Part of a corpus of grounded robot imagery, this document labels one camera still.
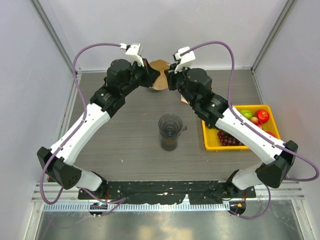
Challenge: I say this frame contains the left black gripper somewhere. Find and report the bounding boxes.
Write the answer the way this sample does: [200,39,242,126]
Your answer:
[121,58,161,97]

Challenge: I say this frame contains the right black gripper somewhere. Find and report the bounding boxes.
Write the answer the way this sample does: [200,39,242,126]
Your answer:
[164,62,197,108]

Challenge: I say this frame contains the brown paper coffee filter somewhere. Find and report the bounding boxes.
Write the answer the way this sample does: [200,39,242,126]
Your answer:
[149,59,170,91]

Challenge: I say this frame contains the glass coffee carafe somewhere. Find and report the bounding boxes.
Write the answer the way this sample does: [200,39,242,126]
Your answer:
[160,134,179,152]

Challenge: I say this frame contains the yellow plastic fruit tray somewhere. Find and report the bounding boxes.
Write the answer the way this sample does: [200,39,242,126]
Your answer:
[201,104,282,152]

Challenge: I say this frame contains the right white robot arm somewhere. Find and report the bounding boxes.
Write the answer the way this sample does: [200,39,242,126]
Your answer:
[164,64,298,197]

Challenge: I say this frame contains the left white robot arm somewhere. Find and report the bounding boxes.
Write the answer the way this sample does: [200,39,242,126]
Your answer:
[37,59,161,199]

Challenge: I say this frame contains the green netted melon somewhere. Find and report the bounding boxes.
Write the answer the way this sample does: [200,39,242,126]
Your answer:
[148,87,157,92]

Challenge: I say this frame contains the black grape bunch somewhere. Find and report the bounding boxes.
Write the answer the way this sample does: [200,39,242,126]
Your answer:
[205,121,218,129]

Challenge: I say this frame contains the light green apple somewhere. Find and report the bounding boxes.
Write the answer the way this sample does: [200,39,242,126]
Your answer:
[239,109,254,120]

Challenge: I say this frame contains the upper red apple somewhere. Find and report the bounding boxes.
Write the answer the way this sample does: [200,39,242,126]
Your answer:
[255,109,270,124]

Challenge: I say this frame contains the red apple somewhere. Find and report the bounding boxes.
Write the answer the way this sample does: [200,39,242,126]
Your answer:
[266,131,276,138]
[255,109,270,124]

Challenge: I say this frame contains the red lychee cluster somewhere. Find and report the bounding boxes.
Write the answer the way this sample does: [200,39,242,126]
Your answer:
[249,116,263,129]

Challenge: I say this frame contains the lower red apple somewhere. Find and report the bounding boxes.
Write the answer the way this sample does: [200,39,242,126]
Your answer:
[266,131,276,138]

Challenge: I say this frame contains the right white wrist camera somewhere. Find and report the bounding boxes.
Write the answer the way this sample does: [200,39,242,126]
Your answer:
[173,46,196,74]

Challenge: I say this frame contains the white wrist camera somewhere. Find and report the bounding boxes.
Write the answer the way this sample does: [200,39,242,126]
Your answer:
[119,43,145,67]
[173,46,196,74]

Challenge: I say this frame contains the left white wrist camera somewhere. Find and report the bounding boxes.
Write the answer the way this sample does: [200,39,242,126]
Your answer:
[119,43,145,67]

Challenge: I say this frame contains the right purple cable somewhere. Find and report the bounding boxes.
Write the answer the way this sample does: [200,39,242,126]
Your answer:
[179,40,320,219]

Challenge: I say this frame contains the purple cable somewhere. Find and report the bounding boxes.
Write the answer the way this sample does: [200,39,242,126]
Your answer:
[39,42,129,219]
[179,40,320,219]

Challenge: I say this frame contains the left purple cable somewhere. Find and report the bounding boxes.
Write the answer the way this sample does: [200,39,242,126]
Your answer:
[39,42,129,219]

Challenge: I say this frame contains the aluminium frame rail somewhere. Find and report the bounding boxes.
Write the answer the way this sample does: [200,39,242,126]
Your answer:
[41,181,305,217]

